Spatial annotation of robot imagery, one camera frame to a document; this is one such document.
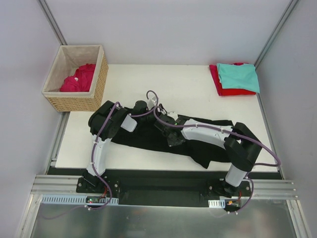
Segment black daisy print t-shirt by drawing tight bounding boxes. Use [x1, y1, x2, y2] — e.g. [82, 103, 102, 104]
[112, 114, 230, 169]

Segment red t-shirt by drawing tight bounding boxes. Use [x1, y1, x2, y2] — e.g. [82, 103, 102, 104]
[209, 61, 257, 97]

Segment teal t-shirt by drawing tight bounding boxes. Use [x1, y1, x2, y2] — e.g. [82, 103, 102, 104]
[216, 63, 260, 93]

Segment wicker basket with liner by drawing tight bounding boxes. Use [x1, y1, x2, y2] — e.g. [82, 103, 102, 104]
[42, 45, 108, 112]

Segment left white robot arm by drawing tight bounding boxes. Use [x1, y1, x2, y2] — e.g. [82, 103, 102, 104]
[76, 101, 149, 193]

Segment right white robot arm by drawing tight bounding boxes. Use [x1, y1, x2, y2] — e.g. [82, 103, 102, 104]
[154, 115, 262, 198]

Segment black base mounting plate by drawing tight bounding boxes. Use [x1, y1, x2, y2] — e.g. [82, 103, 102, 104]
[76, 170, 251, 207]

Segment pink t-shirt in basket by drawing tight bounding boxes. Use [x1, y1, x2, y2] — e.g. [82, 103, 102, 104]
[59, 64, 96, 93]

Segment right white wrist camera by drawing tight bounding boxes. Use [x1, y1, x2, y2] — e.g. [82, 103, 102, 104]
[166, 111, 178, 120]

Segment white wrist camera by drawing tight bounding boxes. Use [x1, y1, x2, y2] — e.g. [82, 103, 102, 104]
[148, 97, 158, 108]
[166, 111, 178, 120]

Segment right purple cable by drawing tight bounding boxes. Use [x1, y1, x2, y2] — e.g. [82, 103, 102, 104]
[153, 105, 282, 215]

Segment purple cable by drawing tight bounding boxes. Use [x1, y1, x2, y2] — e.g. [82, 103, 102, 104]
[41, 90, 159, 220]
[153, 105, 282, 215]

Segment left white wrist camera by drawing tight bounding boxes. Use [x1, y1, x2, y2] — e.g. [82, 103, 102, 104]
[148, 97, 158, 108]

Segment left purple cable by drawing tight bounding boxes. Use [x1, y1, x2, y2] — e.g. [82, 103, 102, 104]
[41, 90, 159, 220]

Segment right white cable duct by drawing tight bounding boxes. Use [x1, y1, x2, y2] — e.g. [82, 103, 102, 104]
[208, 199, 226, 209]

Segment white cable duct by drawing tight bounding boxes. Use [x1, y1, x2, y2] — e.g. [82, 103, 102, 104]
[42, 194, 119, 206]
[208, 199, 226, 209]

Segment left white cable duct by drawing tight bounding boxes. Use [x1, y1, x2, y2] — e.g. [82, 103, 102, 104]
[42, 194, 119, 206]

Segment left aluminium frame post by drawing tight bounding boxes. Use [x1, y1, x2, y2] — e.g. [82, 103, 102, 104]
[37, 0, 67, 46]

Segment aluminium frame post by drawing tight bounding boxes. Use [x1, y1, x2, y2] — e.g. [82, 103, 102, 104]
[37, 0, 67, 46]
[249, 0, 300, 75]

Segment right aluminium frame post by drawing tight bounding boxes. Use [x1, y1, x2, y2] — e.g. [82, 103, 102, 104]
[249, 0, 300, 75]

